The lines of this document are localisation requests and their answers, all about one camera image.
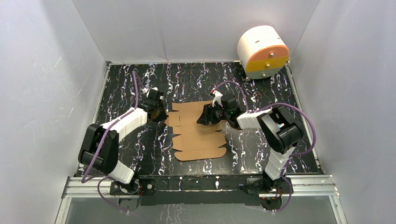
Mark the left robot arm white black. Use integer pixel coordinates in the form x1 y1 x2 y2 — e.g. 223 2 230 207
78 88 168 194

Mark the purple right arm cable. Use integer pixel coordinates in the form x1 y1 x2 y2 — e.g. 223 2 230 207
213 81 317 213

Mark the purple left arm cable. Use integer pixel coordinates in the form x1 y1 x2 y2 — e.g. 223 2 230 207
81 71 148 214

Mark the brown cardboard box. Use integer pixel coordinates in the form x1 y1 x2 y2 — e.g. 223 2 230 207
165 101 226 161

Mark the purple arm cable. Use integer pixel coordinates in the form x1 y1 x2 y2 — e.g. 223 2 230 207
213 81 317 213
81 71 148 214

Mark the white cylinder orange yellow face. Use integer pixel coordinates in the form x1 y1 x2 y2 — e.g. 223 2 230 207
237 25 290 79

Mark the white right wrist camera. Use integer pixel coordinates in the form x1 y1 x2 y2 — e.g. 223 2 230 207
211 89 223 107

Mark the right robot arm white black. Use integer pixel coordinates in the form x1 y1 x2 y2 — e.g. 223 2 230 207
197 92 304 194

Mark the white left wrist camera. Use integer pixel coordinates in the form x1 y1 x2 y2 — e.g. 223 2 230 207
142 87 164 101

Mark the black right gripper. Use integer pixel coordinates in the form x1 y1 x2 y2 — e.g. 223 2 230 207
196 102 230 126

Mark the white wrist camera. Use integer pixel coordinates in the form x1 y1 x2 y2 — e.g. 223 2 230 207
142 87 164 101
211 89 223 107

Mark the aluminium front rail frame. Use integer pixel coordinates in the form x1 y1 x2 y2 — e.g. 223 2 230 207
56 175 347 224

